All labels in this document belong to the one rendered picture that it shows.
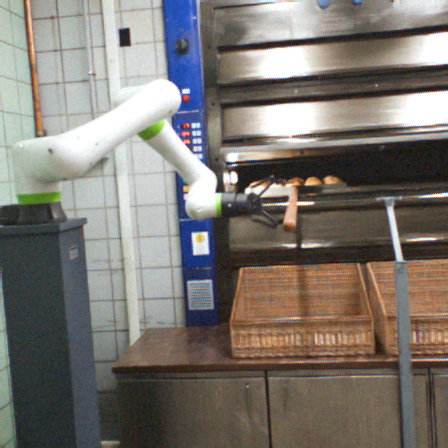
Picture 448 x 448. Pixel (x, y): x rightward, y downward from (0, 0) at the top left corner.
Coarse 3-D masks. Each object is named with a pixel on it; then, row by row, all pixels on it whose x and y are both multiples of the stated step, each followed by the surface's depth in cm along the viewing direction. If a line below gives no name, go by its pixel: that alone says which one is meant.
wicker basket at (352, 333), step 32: (256, 288) 263; (288, 288) 261; (320, 288) 260; (352, 288) 258; (256, 320) 220; (288, 320) 218; (320, 320) 217; (352, 320) 215; (256, 352) 221; (288, 352) 220; (320, 352) 218; (352, 352) 217
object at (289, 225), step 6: (294, 186) 284; (294, 192) 236; (294, 198) 202; (288, 204) 179; (294, 204) 178; (288, 210) 155; (294, 210) 159; (288, 216) 138; (294, 216) 142; (288, 222) 129; (294, 222) 130; (288, 228) 129; (294, 228) 129
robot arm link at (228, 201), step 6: (228, 192) 210; (234, 192) 209; (222, 198) 207; (228, 198) 207; (234, 198) 206; (222, 204) 206; (228, 204) 206; (234, 204) 206; (222, 210) 207; (228, 210) 207; (234, 210) 206; (222, 216) 210; (228, 216) 209
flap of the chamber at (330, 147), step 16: (272, 144) 248; (288, 144) 247; (304, 144) 246; (320, 144) 246; (336, 144) 245; (352, 144) 244; (368, 144) 245; (384, 144) 246; (400, 144) 248; (416, 144) 249; (432, 144) 251; (240, 160) 269
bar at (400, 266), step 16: (272, 208) 228; (304, 208) 227; (400, 256) 205; (400, 272) 202; (400, 288) 202; (400, 304) 203; (400, 320) 203; (400, 336) 204; (400, 352) 204; (400, 368) 205; (400, 384) 208
